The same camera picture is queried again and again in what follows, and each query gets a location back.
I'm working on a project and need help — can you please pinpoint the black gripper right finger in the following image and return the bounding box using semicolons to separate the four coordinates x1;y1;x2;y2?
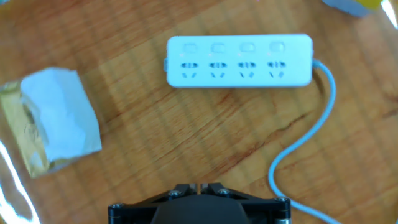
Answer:
200;182;292;218

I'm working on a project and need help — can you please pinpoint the grey power strip cord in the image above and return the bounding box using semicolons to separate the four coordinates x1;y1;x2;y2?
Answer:
267;58;343;224

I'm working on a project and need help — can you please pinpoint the white four-socket power strip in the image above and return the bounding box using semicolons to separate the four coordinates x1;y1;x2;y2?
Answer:
164;33;314;88

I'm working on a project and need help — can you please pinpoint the green button yellow box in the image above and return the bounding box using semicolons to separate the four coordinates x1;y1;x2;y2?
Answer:
322;0;383;18

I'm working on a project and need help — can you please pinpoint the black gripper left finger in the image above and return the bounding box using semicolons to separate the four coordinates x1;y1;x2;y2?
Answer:
108;182;198;218

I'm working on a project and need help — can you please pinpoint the gold tissue pack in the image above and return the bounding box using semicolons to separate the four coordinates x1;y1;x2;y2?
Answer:
0;67;103;179

